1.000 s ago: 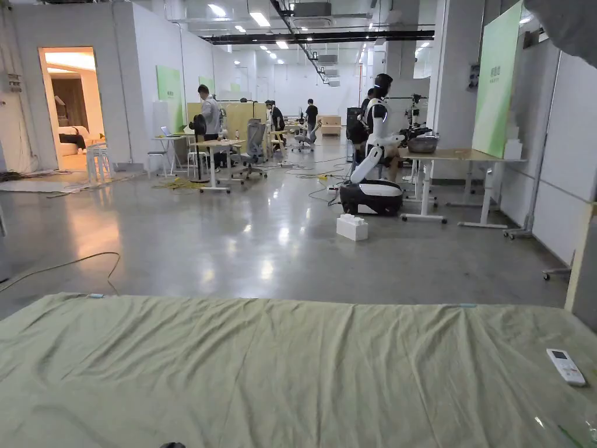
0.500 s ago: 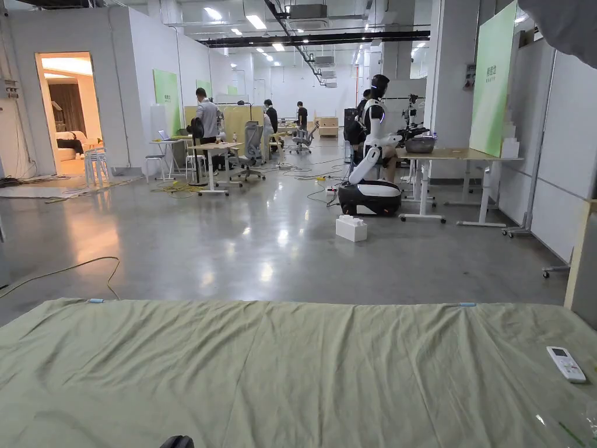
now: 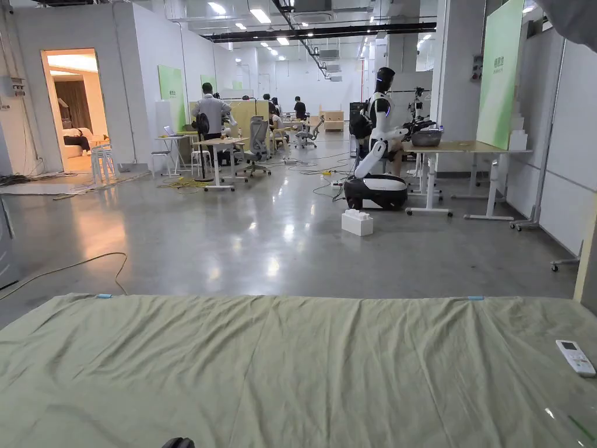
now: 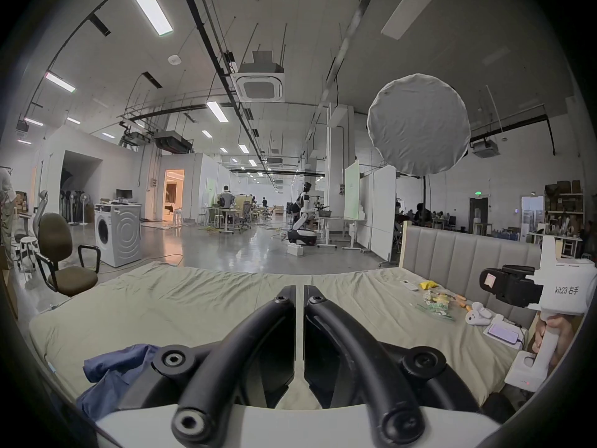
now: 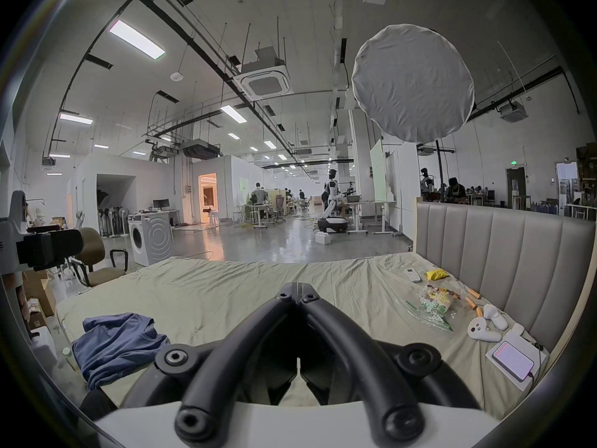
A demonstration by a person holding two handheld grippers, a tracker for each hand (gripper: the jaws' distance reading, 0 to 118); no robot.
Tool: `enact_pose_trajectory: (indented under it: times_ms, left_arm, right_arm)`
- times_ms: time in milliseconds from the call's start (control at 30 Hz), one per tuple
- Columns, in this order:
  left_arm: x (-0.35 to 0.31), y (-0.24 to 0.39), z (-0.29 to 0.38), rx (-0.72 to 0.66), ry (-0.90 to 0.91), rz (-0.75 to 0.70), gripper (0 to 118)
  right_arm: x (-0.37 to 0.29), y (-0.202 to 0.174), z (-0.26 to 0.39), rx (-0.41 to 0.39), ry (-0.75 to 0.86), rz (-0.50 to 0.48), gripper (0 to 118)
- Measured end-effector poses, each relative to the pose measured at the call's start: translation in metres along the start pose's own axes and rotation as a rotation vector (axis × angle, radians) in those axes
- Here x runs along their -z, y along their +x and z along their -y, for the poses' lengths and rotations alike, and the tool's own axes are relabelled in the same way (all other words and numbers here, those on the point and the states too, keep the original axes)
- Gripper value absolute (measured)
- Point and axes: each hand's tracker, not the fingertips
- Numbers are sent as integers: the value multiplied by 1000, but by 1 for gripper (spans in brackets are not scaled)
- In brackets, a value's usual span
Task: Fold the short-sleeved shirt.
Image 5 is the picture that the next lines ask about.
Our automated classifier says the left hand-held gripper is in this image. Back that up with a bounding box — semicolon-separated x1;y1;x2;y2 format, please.
0;189;86;274

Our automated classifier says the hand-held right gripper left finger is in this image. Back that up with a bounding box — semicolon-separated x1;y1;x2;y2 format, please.
121;283;299;446

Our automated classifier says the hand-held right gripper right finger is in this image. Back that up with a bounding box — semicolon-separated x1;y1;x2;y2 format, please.
298;283;482;446

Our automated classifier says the brown office chair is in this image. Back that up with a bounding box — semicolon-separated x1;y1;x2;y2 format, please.
65;227;129;289

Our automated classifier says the bed with pale green sheet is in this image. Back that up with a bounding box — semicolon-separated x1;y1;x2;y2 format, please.
56;251;552;421

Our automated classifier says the clear plastic snack bag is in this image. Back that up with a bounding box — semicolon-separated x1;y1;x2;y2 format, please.
405;283;468;336

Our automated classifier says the white washing machine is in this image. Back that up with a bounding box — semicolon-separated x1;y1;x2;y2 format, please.
128;212;174;267

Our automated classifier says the dark blue shirt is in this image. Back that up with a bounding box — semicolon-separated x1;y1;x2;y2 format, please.
71;312;171;392

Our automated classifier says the desk with monitors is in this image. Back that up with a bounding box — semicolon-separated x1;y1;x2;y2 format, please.
139;198;181;228

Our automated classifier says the white hand controller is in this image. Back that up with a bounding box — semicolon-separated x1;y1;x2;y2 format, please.
476;303;509;330
468;317;502;343

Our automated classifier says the group of people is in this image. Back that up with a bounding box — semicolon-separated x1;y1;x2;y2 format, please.
233;181;314;228

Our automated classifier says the white humanoid robot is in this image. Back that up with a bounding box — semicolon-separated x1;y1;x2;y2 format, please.
318;168;351;233

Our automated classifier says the phone with pink screen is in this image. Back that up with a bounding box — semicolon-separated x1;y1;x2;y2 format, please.
493;342;535;382

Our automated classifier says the flat white box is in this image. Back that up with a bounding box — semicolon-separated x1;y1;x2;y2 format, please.
485;323;549;382

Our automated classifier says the grey padded headboard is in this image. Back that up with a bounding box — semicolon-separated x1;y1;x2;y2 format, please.
414;198;597;354

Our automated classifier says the round white softbox lamp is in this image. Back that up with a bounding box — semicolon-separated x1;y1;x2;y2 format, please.
351;23;477;232

